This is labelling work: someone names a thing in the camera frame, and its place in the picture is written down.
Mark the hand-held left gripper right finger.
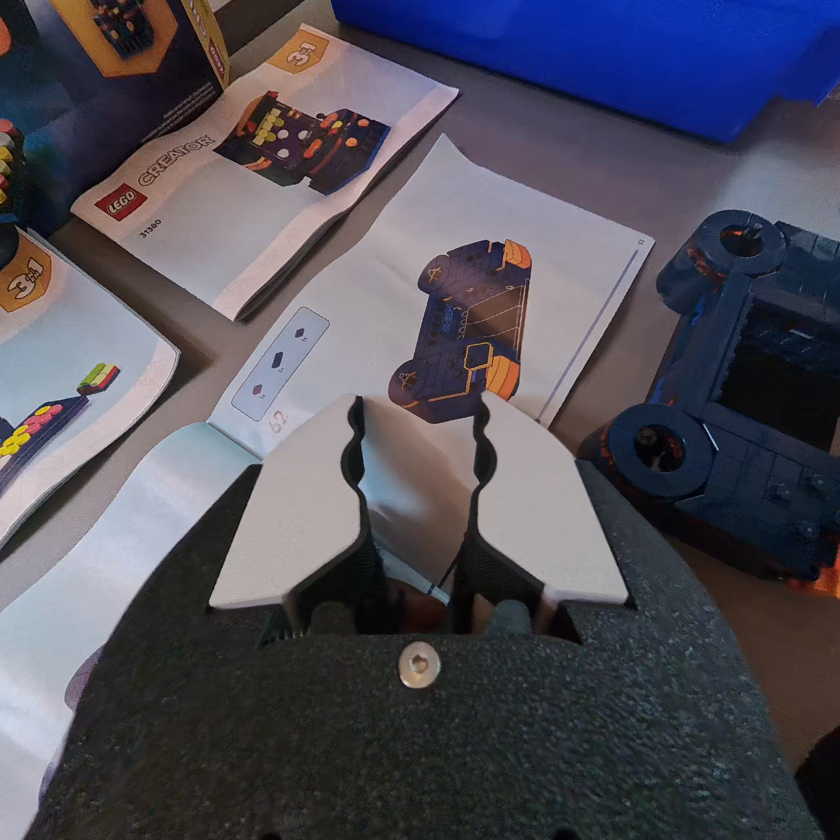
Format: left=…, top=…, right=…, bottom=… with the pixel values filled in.
left=474, top=391, right=632, bottom=608

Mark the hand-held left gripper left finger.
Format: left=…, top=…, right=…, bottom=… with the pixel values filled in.
left=209, top=392, right=368, bottom=610

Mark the dark blue brick console model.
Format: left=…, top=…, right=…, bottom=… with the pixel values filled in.
left=577, top=210, right=840, bottom=599

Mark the orange curved brick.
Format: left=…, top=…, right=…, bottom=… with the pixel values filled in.
left=797, top=558, right=840, bottom=599

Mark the arcade cover instruction booklet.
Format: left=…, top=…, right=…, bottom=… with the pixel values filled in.
left=70, top=23, right=460, bottom=324

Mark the large blue plastic bin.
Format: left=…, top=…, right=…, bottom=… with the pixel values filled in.
left=330, top=0, right=840, bottom=144

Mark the yellow blue brick set box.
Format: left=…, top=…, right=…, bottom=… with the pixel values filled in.
left=0, top=0, right=232, bottom=238

